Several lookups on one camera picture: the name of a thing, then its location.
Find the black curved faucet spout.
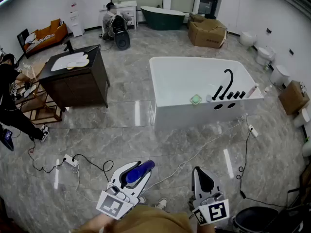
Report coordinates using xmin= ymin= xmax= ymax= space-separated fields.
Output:
xmin=220 ymin=68 xmax=234 ymax=100

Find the person's right forearm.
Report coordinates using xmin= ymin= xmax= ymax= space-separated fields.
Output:
xmin=198 ymin=223 xmax=217 ymax=233

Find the large cardboard box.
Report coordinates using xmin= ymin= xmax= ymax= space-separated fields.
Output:
xmin=187 ymin=18 xmax=228 ymax=49

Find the orange sofa bed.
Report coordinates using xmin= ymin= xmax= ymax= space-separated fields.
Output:
xmin=17 ymin=18 xmax=69 ymax=59

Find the white vanity cabinet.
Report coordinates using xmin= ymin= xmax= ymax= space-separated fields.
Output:
xmin=99 ymin=0 xmax=138 ymax=31

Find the black hand shower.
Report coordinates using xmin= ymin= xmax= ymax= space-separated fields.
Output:
xmin=211 ymin=85 xmax=224 ymax=101

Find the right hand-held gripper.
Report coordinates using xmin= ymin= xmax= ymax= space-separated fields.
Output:
xmin=189 ymin=166 xmax=230 ymax=227

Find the black handheld device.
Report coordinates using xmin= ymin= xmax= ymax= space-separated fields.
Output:
xmin=0 ymin=129 xmax=15 ymax=152

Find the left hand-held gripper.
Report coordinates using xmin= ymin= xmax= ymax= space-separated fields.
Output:
xmin=96 ymin=161 xmax=153 ymax=220

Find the person's left forearm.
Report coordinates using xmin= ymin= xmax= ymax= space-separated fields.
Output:
xmin=77 ymin=212 xmax=117 ymax=233

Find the brown cardboard box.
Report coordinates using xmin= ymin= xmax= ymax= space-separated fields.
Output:
xmin=278 ymin=80 xmax=311 ymax=116

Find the blue bottle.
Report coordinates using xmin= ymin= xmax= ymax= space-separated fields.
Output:
xmin=125 ymin=159 xmax=156 ymax=183

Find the wooden shelf rack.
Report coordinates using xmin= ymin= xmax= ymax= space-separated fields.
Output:
xmin=14 ymin=80 xmax=63 ymax=125

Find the black backpack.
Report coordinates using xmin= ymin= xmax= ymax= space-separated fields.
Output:
xmin=110 ymin=15 xmax=128 ymax=37

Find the striped black white cushion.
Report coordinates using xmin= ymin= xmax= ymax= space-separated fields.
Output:
xmin=25 ymin=33 xmax=55 ymax=53

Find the dark wooden vanity cabinet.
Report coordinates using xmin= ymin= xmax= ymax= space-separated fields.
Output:
xmin=38 ymin=44 xmax=111 ymax=111

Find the black cable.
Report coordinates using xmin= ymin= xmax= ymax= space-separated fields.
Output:
xmin=26 ymin=139 xmax=66 ymax=174
xmin=72 ymin=153 xmax=114 ymax=183
xmin=236 ymin=130 xmax=292 ymax=208

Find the dark green bathtub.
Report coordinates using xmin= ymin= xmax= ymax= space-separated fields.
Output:
xmin=140 ymin=5 xmax=187 ymax=31

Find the white power strip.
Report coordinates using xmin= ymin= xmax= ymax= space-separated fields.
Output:
xmin=248 ymin=124 xmax=259 ymax=138
xmin=63 ymin=153 xmax=79 ymax=167

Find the white floor standing appliance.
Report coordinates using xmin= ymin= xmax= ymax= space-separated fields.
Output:
xmin=67 ymin=0 xmax=85 ymax=38

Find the black vanity faucet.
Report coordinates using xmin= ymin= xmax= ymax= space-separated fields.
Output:
xmin=62 ymin=39 xmax=74 ymax=54

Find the small cardboard box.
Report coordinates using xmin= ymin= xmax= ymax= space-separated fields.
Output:
xmin=186 ymin=13 xmax=206 ymax=29

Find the white sink basin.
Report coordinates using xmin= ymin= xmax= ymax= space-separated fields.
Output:
xmin=51 ymin=51 xmax=86 ymax=72

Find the pink white tube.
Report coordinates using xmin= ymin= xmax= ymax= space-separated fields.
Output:
xmin=245 ymin=83 xmax=260 ymax=99

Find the dark oval padded panel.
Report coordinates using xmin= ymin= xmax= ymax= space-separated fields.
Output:
xmin=233 ymin=206 xmax=280 ymax=233
xmin=114 ymin=30 xmax=131 ymax=50

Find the white bathtub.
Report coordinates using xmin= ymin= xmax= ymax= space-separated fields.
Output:
xmin=149 ymin=56 xmax=265 ymax=131

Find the white insole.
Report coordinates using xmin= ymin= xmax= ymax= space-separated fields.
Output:
xmin=23 ymin=84 xmax=37 ymax=99

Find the person's right shoe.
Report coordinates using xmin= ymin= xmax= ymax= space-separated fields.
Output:
xmin=155 ymin=197 xmax=168 ymax=210

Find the person's brown shirt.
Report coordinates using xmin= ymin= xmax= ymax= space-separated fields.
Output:
xmin=70 ymin=204 xmax=195 ymax=233

